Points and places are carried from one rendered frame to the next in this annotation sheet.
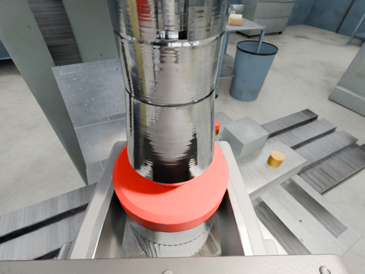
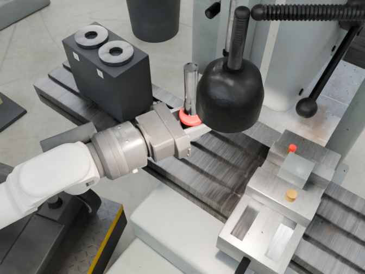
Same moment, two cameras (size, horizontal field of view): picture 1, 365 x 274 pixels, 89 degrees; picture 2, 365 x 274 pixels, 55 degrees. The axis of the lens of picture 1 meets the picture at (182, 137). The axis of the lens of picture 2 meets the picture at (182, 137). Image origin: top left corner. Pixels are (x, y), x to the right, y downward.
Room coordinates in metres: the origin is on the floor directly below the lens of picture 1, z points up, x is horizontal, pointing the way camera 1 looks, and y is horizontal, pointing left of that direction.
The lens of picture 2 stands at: (-0.15, -0.38, 1.75)
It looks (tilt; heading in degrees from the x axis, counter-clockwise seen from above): 53 degrees down; 65
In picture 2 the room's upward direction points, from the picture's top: straight up
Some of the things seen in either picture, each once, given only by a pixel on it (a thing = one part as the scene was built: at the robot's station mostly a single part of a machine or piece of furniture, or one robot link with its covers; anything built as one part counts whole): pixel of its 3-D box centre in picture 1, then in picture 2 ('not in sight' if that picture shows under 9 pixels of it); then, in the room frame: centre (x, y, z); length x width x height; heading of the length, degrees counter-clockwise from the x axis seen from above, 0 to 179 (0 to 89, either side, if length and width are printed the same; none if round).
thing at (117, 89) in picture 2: not in sight; (109, 72); (-0.02, 0.39, 1.07); 0.22 x 0.12 x 0.20; 113
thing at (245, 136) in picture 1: (242, 141); (294, 172); (0.25, -0.11, 1.08); 0.06 x 0.05 x 0.06; 121
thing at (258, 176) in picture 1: (260, 170); (281, 196); (0.20, -0.14, 1.06); 0.15 x 0.06 x 0.04; 121
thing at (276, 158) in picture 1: (275, 159); (290, 195); (0.21, -0.16, 1.08); 0.02 x 0.02 x 0.02
